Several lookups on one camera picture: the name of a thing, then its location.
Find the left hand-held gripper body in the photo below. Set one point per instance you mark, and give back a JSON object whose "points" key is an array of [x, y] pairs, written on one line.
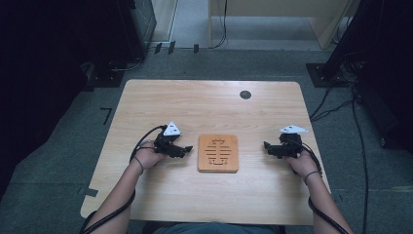
{"points": [[166, 143]]}

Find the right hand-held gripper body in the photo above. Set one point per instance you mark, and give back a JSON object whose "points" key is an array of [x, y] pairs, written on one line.
{"points": [[290, 143]]}

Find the square carved wooden coaster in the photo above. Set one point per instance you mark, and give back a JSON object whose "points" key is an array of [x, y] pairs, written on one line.
{"points": [[217, 152]]}

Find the person's left hand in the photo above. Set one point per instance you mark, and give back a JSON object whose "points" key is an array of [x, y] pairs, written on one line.
{"points": [[146, 157]]}

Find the person's right hand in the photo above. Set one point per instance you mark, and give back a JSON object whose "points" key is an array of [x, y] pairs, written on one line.
{"points": [[303, 165]]}

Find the black left wrist band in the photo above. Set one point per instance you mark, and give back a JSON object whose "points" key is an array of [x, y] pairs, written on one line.
{"points": [[140, 164]]}

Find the black wrist band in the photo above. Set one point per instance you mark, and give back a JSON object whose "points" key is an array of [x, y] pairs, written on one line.
{"points": [[140, 164], [311, 175]]}

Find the black right wrist band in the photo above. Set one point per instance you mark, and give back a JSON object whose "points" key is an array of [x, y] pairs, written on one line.
{"points": [[311, 175]]}

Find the round dark table grommet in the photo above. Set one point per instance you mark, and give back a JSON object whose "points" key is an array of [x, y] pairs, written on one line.
{"points": [[245, 94]]}

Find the short black floor tape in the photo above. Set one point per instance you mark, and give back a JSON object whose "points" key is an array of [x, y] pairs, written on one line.
{"points": [[158, 48], [171, 47], [196, 48]]}

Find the glass-fronted dark cabinet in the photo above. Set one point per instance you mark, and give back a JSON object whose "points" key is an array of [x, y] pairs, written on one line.
{"points": [[144, 22]]}

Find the dark curtain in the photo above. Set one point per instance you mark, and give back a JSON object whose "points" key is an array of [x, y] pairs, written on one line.
{"points": [[48, 65], [386, 65]]}

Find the light wooden desk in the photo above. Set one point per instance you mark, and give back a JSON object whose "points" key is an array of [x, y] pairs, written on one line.
{"points": [[328, 19]]}

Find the black stand base plate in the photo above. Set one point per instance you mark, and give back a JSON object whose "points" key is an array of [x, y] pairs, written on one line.
{"points": [[105, 78], [324, 76]]}

